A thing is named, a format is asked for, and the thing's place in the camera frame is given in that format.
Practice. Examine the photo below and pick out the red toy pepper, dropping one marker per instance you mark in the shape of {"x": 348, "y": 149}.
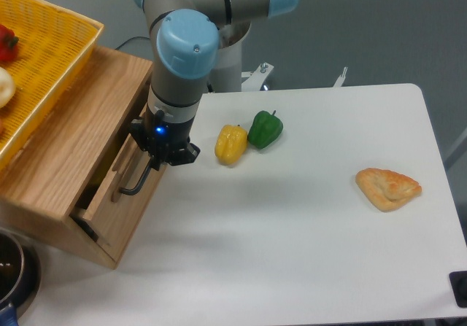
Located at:
{"x": 9, "y": 44}

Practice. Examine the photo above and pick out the wooden top drawer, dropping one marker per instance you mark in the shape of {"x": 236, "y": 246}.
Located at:
{"x": 111, "y": 216}

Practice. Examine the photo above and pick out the green toy bell pepper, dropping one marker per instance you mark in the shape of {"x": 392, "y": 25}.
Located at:
{"x": 265, "y": 129}

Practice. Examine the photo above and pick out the wooden drawer cabinet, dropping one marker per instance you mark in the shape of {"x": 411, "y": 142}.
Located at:
{"x": 71, "y": 152}

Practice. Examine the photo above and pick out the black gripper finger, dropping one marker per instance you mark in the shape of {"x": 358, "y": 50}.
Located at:
{"x": 146, "y": 141}
{"x": 183, "y": 155}

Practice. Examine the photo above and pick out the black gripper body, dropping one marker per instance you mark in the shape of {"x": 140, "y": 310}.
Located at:
{"x": 169, "y": 135}

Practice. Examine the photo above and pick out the dark metal pot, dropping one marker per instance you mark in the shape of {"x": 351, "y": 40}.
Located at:
{"x": 20, "y": 277}

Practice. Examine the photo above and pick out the yellow plastic basket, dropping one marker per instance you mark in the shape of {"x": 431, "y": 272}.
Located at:
{"x": 54, "y": 45}

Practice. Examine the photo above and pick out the black table corner device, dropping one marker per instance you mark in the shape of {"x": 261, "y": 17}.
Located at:
{"x": 458, "y": 281}

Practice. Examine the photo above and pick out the yellow toy bell pepper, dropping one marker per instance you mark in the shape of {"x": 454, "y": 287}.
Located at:
{"x": 231, "y": 144}

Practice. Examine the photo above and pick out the toy pastry turnover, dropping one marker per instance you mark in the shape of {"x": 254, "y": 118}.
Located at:
{"x": 387, "y": 190}

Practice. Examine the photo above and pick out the white toy onion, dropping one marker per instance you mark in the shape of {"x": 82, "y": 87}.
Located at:
{"x": 7, "y": 87}

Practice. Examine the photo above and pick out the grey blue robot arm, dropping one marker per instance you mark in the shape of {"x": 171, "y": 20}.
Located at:
{"x": 185, "y": 39}

